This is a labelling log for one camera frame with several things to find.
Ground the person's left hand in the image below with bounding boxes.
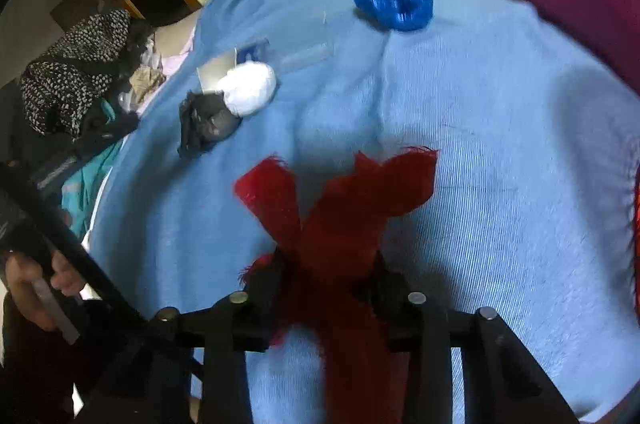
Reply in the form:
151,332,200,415
4,249,86,332

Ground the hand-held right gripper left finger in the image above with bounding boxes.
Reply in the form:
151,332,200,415
80,254,292,424

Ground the beige crumpled paper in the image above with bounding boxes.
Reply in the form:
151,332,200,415
130,67,166,102

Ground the black white-dotted cloth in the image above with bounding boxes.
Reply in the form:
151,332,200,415
20,9,132,137

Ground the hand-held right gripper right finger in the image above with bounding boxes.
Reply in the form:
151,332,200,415
369,254,581,424

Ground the red cloth strip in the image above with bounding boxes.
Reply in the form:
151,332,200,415
234,147,440,424

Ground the teal cloth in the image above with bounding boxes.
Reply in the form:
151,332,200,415
61,139,123,230

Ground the crumpled black plastic bag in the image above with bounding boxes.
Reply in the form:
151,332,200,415
178,90,243,158

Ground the light blue blanket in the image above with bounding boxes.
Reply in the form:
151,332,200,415
82,0,640,424

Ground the white paper ball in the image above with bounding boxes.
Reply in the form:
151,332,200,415
218,62,277,117

